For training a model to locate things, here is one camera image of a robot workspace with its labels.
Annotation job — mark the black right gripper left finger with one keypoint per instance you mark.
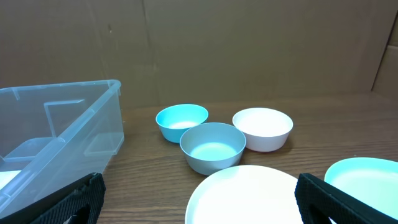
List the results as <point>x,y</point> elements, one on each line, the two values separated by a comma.
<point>78,202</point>

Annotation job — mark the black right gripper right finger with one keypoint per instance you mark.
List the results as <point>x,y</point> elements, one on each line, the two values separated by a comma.
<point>321,203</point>

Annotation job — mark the light blue plate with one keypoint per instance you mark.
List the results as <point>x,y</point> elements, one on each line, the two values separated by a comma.
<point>370,180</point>

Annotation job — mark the white pink plate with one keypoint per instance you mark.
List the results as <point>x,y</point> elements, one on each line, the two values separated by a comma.
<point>244,194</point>

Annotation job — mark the clear plastic storage bin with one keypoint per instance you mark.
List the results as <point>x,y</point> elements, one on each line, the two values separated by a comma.
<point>53,135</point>

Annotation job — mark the pink bowl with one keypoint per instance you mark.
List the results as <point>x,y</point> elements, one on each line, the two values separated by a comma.
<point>265,129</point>

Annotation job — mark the light blue bowl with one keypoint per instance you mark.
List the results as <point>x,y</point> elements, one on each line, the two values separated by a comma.
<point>174,120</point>

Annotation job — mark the grey bowl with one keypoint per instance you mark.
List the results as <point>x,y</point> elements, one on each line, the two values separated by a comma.
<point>210,147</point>

